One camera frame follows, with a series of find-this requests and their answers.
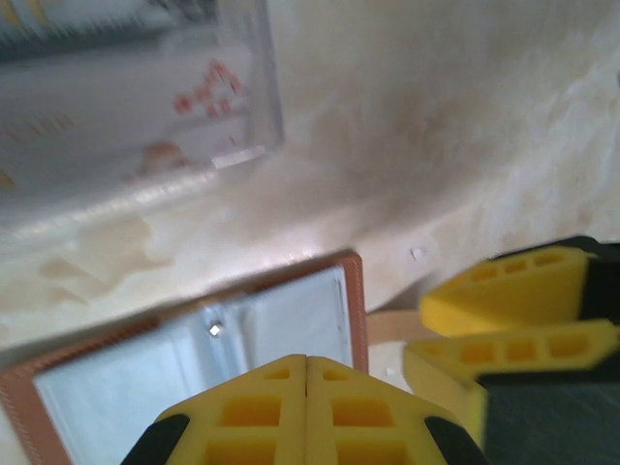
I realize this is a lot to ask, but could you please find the white card red print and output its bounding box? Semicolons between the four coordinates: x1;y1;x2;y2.
0;46;263;164

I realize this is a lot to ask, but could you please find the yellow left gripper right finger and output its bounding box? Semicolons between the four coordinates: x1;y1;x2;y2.
305;356;490;465

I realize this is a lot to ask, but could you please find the brown leather card holder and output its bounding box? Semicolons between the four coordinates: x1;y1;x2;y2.
0;249;427;465

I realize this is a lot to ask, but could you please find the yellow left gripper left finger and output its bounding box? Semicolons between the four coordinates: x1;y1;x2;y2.
123;355;309;465

